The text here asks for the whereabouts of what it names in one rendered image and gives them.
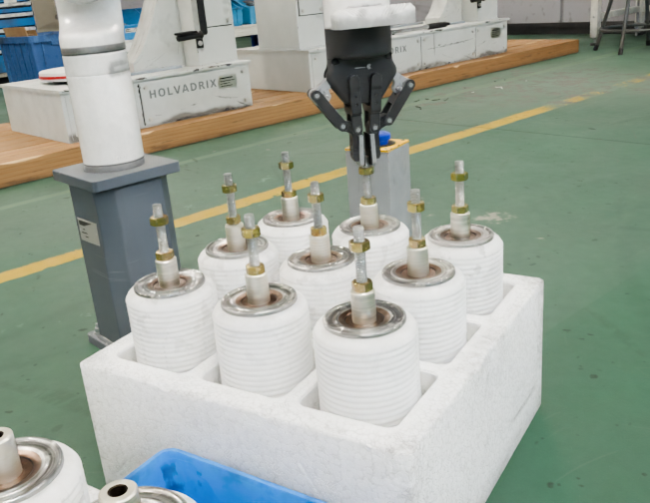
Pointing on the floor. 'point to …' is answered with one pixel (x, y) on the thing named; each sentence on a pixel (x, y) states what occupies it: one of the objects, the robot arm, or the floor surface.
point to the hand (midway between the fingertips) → (364, 148)
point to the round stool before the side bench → (626, 26)
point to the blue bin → (210, 480)
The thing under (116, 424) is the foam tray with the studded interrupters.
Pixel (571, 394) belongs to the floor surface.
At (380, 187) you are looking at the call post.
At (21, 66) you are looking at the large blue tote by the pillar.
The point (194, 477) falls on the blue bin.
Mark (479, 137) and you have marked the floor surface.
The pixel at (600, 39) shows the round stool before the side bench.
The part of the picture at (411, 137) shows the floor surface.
